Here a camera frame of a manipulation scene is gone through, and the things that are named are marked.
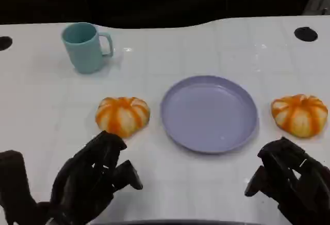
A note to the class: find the lilac plate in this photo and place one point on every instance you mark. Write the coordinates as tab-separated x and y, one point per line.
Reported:
208	116

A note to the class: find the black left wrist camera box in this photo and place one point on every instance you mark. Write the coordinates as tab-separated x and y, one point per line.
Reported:
14	186

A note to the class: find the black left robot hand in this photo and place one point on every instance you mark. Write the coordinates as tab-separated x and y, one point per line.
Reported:
82	176

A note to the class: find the orange white toy bread roll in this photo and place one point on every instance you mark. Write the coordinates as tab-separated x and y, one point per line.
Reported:
121	118
299	118

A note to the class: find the pale green mug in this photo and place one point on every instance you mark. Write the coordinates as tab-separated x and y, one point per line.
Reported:
85	54

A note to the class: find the black round table grommet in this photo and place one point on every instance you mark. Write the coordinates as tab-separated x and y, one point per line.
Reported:
305	34
4	43

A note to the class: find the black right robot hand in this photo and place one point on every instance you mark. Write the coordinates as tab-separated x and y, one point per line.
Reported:
296	173

